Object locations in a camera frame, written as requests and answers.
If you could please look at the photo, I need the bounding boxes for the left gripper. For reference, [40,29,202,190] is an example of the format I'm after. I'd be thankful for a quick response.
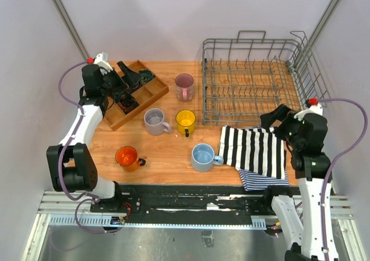
[100,61,142,96]

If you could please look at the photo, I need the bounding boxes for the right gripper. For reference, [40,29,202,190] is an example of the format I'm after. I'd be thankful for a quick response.
[260,103,302,149]

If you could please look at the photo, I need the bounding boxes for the pink ghost pattern mug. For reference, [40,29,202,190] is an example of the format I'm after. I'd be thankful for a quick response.
[175,73,194,102]

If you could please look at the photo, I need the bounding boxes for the yellow enamel mug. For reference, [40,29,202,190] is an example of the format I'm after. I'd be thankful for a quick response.
[175,109,196,138]

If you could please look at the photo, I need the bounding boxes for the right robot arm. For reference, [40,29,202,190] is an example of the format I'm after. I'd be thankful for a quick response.
[260,103,339,260]

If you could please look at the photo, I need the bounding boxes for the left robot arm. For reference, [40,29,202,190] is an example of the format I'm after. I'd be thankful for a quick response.
[46,58,141,212]

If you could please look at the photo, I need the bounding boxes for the wooden compartment tray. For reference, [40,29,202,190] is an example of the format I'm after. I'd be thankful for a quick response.
[103,73,169,131]

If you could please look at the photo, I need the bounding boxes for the black white striped cloth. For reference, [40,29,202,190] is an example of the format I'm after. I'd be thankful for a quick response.
[219,126,286,179]

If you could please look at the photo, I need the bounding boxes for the lilac grey mug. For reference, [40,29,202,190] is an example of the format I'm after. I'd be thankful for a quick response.
[144,108,172,135]

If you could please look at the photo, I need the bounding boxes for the blue white striped cloth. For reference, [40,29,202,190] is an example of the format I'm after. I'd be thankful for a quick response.
[239,170,290,192]

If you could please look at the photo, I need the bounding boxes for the orange glass mug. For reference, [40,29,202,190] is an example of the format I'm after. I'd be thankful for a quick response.
[115,146,146,172]

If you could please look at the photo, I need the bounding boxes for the light blue mug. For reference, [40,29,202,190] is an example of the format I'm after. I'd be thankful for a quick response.
[190,144,224,172]

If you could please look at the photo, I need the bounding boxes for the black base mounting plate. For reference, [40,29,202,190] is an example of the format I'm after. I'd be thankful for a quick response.
[90,184,298,217]

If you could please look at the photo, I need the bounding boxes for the black cable coil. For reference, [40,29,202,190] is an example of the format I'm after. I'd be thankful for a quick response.
[119,96,136,113]

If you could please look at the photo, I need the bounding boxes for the green cable coil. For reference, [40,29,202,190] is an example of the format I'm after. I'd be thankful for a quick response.
[138,68,156,84]

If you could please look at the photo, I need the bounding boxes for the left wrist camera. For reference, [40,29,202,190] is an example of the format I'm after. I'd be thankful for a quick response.
[87,52,114,72]

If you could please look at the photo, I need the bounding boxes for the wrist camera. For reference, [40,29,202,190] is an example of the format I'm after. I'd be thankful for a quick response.
[87,52,114,72]
[294,97,323,121]

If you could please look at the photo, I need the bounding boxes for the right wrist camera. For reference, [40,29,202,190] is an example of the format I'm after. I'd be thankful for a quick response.
[294,97,323,121]

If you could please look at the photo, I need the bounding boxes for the grey wire dish rack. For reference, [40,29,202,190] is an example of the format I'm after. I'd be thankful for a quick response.
[202,30,330,128]

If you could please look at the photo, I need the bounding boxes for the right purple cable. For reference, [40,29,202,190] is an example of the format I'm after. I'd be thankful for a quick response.
[316,97,368,261]

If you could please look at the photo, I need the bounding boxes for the purple cable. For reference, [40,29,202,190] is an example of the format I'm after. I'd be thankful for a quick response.
[316,97,368,261]
[47,58,125,252]

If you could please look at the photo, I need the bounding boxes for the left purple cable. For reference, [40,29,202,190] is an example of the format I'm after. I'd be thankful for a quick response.
[47,58,125,252]

